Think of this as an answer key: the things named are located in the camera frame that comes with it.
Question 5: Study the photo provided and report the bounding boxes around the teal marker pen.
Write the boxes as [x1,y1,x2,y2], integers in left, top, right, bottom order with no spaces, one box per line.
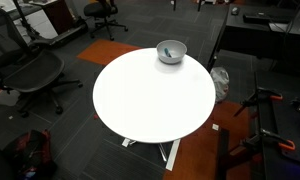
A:
[163,47,173,58]

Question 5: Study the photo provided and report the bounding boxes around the grey round bowl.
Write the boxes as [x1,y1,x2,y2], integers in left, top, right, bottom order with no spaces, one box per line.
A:
[156,39,188,65]

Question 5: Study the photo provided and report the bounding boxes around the white table base legs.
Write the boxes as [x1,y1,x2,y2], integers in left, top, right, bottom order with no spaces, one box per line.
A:
[121,137,182,172]

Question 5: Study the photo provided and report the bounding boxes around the translucent plastic bag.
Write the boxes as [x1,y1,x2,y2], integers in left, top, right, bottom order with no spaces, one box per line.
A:
[209,66,230,104]

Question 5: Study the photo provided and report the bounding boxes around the black swivel office chair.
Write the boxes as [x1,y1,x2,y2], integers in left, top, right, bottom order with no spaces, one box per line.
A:
[83,0,129,42]

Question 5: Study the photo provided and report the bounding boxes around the black electric scooter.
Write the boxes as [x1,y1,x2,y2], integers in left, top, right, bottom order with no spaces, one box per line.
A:
[11,0,89,48]

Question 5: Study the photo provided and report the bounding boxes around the dark grey desk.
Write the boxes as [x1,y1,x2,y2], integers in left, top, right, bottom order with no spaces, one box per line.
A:
[206,3,300,73]

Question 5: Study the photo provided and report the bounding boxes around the dark brown cabinet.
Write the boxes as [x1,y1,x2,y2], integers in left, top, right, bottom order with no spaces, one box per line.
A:
[41,0,76,36]

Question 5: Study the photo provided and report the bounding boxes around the black mesh office chair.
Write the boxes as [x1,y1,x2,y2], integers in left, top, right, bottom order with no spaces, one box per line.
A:
[0,4,84,118]

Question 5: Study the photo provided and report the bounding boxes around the white cabinet desk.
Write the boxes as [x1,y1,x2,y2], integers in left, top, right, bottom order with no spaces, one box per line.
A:
[0,0,59,41]

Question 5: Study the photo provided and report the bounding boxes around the black desk keyboard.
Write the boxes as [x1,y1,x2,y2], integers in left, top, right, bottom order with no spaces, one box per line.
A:
[242,12,291,25]

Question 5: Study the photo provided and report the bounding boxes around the red black backpack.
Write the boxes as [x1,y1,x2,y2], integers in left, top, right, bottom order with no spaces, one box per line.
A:
[3,129,58,180]

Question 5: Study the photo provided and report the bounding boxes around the black work table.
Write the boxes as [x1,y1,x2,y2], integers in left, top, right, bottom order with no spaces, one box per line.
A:
[254,71,300,180]

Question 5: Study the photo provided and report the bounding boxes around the white plastic floor object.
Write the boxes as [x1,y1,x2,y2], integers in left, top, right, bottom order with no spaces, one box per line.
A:
[0,88,21,107]

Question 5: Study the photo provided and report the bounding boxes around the black stand post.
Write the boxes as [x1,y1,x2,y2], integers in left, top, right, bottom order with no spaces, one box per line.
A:
[216,128,258,180]

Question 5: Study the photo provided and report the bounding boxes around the orange handled black clamp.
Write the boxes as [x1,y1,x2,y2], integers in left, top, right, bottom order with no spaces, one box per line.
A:
[241,128,296,153]
[233,87,284,118]

